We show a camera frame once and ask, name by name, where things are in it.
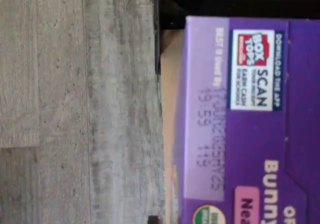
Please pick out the wooden shelf board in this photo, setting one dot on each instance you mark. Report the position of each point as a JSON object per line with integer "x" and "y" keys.
{"x": 172, "y": 84}

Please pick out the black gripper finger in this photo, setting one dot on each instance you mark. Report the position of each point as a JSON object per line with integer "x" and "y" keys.
{"x": 153, "y": 220}

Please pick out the purple Annie's box pink patch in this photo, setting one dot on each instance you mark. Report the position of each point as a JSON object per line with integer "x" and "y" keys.
{"x": 250, "y": 134}

